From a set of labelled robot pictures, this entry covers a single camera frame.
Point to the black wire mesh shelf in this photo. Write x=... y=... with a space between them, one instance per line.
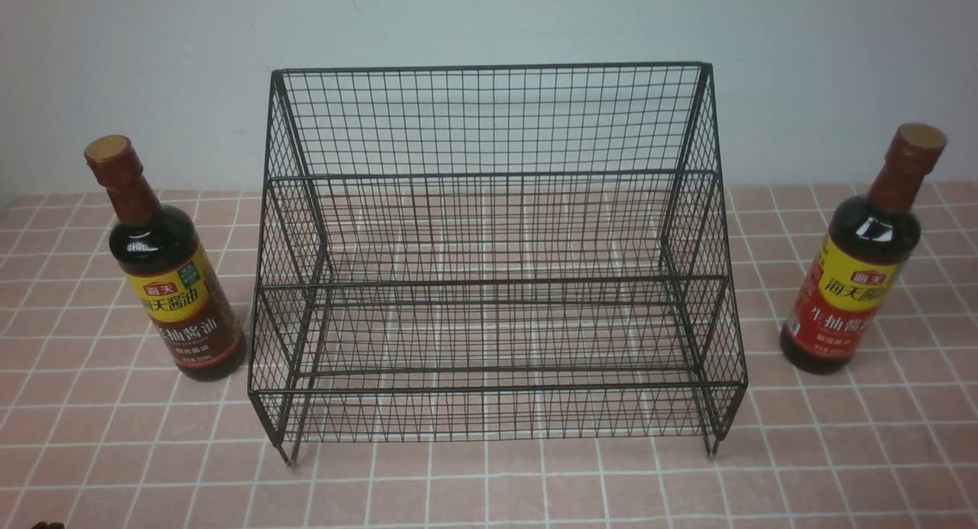
x=504 y=252

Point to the brown label soy sauce bottle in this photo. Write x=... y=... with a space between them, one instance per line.
x=159 y=250

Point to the red label soy sauce bottle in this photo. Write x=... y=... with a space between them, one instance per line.
x=869 y=239

